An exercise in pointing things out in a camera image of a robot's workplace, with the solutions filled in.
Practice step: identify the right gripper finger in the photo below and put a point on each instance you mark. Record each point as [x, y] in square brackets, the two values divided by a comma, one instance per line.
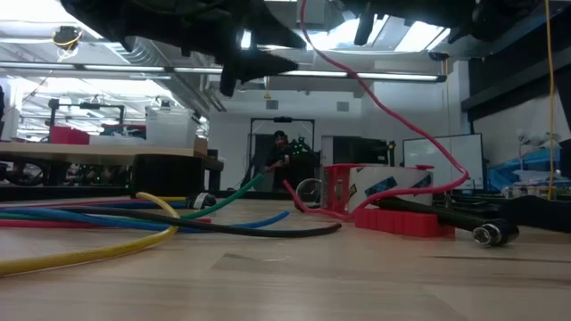
[365, 27]

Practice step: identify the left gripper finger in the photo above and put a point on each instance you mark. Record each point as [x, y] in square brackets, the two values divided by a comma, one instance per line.
[272, 31]
[254, 64]

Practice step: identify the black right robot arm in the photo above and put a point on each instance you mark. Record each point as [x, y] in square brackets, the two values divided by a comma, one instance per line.
[495, 18]

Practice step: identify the LED light bar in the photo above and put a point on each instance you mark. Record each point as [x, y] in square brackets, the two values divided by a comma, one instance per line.
[134, 68]

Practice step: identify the cardboard box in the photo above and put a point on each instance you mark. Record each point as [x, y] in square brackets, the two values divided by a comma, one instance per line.
[201, 146]

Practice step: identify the person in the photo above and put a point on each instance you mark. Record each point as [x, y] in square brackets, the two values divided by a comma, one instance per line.
[277, 160]

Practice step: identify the clear plastic storage bins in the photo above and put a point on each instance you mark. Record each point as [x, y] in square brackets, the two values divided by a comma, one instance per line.
[171, 127]

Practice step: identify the black cabinet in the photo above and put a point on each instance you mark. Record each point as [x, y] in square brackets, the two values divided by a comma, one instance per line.
[357, 151]

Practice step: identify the red tape dispenser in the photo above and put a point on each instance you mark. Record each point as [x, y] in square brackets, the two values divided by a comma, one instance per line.
[334, 187]

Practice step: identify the red storage bin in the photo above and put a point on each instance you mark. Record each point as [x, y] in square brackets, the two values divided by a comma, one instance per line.
[69, 135]

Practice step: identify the wooden workbench grey legs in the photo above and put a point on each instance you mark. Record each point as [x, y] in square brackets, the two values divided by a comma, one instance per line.
[89, 153]

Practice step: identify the white tape roll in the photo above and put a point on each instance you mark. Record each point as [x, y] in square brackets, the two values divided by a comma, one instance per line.
[401, 178]

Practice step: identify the whiteboard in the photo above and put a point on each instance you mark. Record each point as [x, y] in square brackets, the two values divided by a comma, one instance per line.
[428, 169]

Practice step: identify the red bit holder block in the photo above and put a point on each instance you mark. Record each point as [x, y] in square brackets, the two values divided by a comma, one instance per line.
[392, 223]

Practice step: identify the blue plastic cover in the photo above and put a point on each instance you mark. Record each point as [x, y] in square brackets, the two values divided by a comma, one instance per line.
[526, 171]

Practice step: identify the black ratchet wrench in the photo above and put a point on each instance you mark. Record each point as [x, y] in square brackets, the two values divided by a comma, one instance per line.
[446, 217]

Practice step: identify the black robot station frame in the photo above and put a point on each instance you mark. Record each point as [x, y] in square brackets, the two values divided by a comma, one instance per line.
[282, 119]

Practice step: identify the black round camera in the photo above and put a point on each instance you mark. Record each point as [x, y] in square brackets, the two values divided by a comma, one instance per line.
[67, 38]

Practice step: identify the black aluminium table frame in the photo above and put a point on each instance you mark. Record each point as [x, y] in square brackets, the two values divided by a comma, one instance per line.
[67, 192]

